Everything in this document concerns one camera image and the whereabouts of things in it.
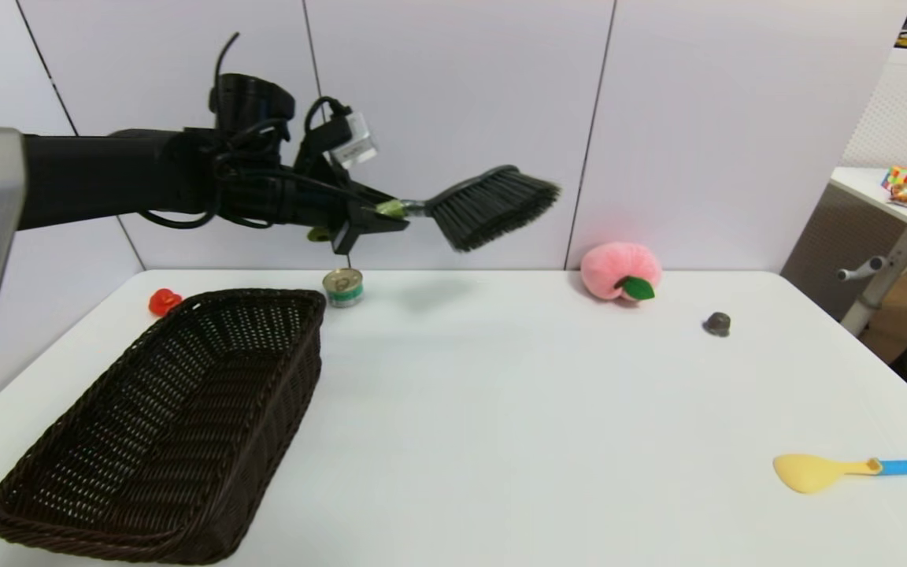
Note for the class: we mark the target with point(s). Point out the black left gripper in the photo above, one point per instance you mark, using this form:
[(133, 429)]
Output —
[(304, 201)]

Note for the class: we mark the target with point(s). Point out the white side table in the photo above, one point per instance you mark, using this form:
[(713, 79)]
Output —
[(863, 187)]

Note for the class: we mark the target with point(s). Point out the small tin can green label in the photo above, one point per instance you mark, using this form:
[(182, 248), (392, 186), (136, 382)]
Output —
[(343, 290)]

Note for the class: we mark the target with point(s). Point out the small dark grey cap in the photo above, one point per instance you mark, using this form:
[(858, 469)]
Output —
[(717, 324)]

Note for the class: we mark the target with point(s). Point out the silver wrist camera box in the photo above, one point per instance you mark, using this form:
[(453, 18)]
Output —
[(353, 142)]

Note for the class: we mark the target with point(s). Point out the colourful puzzle cube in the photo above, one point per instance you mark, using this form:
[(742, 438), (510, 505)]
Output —
[(901, 177)]

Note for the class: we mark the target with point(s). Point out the pink plush peach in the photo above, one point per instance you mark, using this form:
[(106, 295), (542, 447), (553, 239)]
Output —
[(611, 268)]

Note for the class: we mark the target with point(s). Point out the brown wicker basket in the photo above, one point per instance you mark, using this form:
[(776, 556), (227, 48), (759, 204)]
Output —
[(178, 425)]

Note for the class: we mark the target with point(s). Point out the red rubber duck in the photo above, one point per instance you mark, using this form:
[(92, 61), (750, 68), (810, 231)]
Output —
[(164, 302)]

